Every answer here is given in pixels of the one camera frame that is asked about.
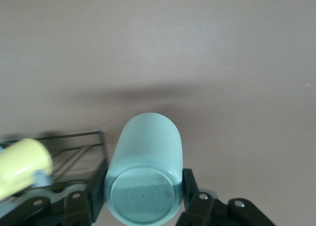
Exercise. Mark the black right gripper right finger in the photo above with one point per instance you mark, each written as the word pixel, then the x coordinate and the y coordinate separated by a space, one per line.
pixel 197 206

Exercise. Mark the yellow cup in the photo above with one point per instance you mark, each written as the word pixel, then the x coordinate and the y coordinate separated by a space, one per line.
pixel 22 161

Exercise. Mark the mint green cup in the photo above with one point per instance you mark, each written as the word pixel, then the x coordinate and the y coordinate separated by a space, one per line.
pixel 145 149

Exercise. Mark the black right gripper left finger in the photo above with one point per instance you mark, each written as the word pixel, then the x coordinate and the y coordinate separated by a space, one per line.
pixel 96 196

